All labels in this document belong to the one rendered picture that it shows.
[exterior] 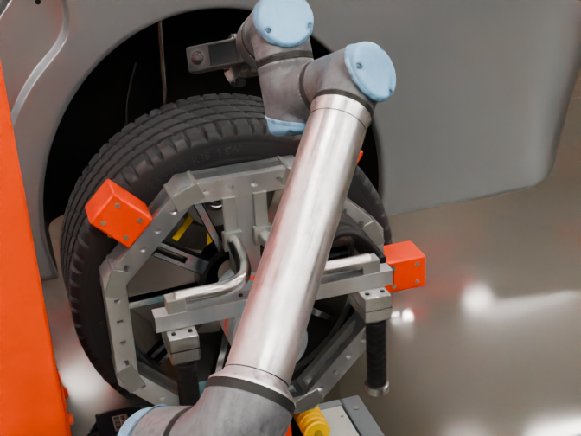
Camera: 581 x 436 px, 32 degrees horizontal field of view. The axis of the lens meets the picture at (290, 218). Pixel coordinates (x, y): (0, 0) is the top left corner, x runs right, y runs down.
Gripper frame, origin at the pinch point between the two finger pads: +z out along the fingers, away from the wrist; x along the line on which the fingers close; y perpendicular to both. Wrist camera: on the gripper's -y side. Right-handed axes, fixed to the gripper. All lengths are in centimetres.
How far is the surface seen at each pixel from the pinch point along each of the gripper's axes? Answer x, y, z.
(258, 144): -14.5, 3.6, -0.6
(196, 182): -20.3, -10.0, -6.5
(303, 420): -70, 10, 24
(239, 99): -3.1, 5.2, 14.2
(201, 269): -35.5, -8.0, 13.4
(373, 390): -62, 15, -10
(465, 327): -68, 99, 132
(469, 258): -46, 122, 171
